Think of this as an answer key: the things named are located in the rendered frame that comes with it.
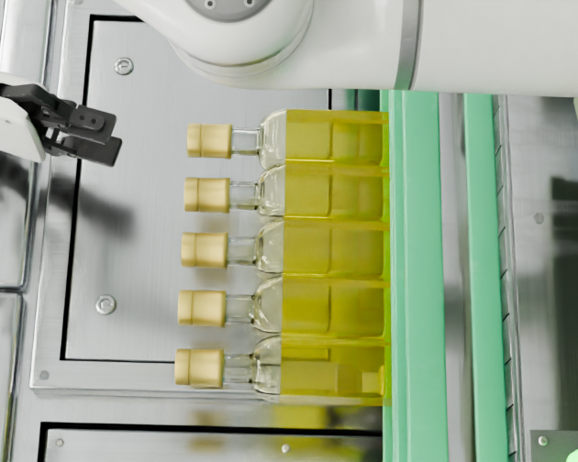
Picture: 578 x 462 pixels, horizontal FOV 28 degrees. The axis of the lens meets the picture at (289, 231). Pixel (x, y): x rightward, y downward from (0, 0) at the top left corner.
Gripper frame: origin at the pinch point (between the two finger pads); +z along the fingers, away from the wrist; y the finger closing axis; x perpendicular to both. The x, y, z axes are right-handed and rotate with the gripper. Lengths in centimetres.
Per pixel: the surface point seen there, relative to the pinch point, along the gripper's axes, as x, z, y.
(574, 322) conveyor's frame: -10, 46, 15
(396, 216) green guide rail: -2.0, 30.5, 6.3
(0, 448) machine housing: -30.3, -1.3, -13.1
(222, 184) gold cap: -1.9, 13.6, 1.6
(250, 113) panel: 12.8, 12.0, -12.4
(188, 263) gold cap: -10.2, 12.8, 0.6
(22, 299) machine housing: -14.8, -4.8, -13.3
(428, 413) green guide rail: -20.7, 37.0, 13.5
